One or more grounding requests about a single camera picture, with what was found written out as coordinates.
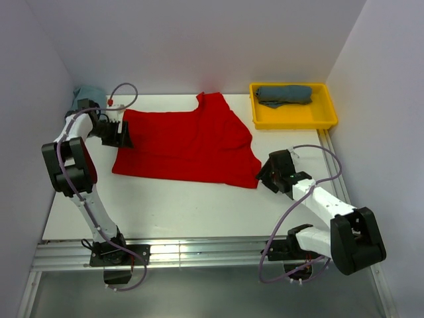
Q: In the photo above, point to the yellow plastic tray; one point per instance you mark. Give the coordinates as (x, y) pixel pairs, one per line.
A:
(319, 114)

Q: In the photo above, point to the aluminium front rail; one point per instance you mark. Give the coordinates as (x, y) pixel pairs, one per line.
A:
(164, 253)

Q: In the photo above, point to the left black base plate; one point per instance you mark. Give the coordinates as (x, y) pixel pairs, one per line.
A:
(118, 257)

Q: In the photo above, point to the rolled dark grey t shirt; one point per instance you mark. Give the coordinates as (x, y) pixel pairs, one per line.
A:
(277, 96)

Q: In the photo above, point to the light blue t shirt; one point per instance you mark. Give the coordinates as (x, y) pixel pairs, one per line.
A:
(87, 97)

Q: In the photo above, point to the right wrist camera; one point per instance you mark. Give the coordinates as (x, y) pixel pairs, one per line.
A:
(295, 156)

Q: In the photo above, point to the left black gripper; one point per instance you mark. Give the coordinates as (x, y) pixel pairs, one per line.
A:
(118, 140)

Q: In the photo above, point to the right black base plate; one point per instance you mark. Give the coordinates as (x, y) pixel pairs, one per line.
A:
(283, 249)

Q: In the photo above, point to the aluminium side rail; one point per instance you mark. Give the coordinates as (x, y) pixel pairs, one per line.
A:
(334, 165)

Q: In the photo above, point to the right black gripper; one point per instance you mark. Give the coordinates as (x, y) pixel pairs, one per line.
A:
(264, 174)

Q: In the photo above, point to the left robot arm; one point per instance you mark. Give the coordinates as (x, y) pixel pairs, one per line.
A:
(72, 172)

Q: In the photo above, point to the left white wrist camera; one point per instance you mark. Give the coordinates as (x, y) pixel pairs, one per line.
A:
(112, 114)

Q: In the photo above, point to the red t shirt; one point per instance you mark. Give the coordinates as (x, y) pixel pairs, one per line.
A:
(209, 144)

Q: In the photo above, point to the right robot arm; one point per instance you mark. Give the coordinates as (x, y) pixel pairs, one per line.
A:
(352, 241)

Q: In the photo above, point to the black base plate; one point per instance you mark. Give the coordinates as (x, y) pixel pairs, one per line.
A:
(283, 249)
(118, 257)

